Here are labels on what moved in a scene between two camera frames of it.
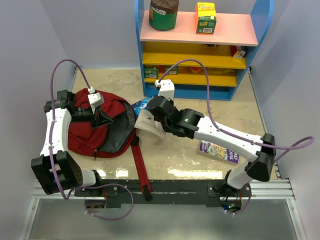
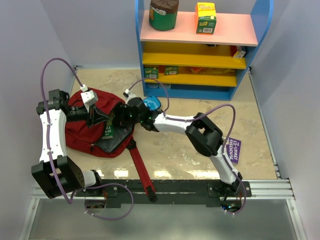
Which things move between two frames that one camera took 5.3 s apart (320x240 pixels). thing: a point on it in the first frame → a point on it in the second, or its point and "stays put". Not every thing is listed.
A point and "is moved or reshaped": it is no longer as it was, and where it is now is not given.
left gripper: [99, 117] stays put
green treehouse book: [146, 122] is moved or reshaped
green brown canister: [163, 14] stays put
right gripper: [171, 102] → [120, 119]
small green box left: [151, 73] stays put
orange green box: [206, 18] stays put
